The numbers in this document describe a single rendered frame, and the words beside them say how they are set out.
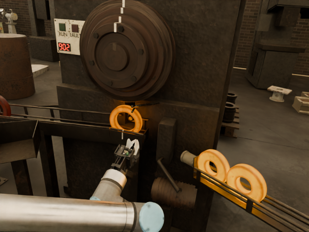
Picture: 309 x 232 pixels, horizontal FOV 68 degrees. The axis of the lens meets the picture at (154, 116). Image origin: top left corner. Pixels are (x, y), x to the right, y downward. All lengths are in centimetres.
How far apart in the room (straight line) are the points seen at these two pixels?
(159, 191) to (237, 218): 86
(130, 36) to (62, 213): 69
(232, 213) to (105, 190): 123
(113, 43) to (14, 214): 70
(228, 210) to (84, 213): 138
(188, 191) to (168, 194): 10
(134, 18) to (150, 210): 75
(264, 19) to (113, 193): 460
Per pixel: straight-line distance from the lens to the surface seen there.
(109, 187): 87
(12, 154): 139
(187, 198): 117
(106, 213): 71
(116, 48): 103
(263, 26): 508
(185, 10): 118
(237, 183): 100
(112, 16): 109
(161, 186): 118
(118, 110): 124
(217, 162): 101
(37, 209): 68
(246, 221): 190
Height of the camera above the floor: 130
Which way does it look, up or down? 24 degrees down
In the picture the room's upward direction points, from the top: 4 degrees clockwise
